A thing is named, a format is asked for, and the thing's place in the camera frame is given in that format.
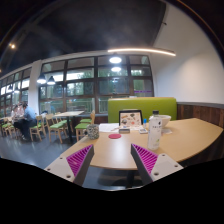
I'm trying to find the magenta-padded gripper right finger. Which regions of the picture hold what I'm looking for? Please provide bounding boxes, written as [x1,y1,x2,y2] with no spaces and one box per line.
[130,143,185,186]

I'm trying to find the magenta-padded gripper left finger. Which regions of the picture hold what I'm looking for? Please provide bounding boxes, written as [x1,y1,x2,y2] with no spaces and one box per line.
[44,143,95,187]

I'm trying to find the white-labelled clear drink bottle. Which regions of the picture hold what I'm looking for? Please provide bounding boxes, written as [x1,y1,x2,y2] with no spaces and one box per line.
[147,110,163,151]

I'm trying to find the wooden chairs with green seats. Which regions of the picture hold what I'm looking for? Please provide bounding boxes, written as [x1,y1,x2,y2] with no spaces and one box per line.
[0,109,97,145]

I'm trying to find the white bowl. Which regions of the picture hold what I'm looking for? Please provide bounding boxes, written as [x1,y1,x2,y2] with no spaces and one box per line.
[157,114,173,129]

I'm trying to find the speckled grey mug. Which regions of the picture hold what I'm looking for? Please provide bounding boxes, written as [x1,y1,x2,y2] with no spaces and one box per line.
[85,123,101,141]

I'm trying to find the small dark box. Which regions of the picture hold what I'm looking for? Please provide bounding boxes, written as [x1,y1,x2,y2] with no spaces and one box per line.
[118,126,132,135]

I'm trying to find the person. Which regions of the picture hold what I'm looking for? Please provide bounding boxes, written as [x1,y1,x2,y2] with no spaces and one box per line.
[10,103,24,120]
[14,102,38,141]

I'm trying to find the flat round red coaster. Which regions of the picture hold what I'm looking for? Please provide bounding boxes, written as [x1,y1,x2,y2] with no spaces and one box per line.
[108,133,123,140]

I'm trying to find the black-framed picture stand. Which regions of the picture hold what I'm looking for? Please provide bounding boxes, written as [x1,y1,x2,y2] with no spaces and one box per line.
[118,109,145,130]

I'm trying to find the white paper sheet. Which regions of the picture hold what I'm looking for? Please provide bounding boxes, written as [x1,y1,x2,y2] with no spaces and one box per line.
[98,122,121,133]

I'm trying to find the green upholstered bench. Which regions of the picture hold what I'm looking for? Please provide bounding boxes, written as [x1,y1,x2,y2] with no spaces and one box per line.
[107,96,178,124]

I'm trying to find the round pendant lamps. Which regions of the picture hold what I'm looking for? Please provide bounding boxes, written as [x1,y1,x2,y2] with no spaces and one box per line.
[36,54,123,86]

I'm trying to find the curved linear ceiling light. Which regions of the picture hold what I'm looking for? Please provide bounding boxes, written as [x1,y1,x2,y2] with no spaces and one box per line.
[107,47,177,58]

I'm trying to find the large dark-framed window wall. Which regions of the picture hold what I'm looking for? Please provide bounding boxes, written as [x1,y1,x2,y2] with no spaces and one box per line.
[0,54,155,118]

